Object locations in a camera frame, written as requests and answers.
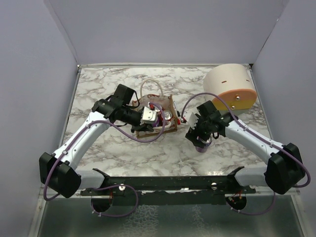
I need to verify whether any purple can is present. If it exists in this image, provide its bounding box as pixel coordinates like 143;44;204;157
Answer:
195;138;212;153

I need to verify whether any canvas bag with rope handles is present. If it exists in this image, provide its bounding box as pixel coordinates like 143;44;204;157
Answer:
132;79;178;138

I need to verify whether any red cola can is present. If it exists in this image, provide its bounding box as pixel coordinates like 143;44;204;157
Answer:
163;110;174;122

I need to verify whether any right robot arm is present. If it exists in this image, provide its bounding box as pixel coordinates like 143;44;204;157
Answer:
183;101;306;195

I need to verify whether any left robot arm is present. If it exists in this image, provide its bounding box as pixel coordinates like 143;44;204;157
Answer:
39;84;158;198

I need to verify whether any cream and orange bread box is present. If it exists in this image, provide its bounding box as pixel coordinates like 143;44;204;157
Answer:
203;64;257;113

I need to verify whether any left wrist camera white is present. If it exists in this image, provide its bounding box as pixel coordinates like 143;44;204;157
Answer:
141;106;158;124

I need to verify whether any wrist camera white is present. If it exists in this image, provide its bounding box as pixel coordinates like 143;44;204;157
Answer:
141;106;158;124
183;112;200;130

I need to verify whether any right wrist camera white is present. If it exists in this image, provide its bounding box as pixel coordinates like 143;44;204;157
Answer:
183;112;200;130

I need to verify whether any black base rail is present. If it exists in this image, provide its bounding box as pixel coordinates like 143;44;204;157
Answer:
80;172;255;205

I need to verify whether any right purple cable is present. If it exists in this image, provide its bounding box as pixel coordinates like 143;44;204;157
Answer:
181;92;311;215

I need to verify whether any purple cable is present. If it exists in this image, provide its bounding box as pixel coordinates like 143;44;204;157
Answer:
181;92;311;215
43;101;165;218

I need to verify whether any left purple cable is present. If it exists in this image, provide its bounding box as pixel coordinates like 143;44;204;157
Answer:
43;101;165;218

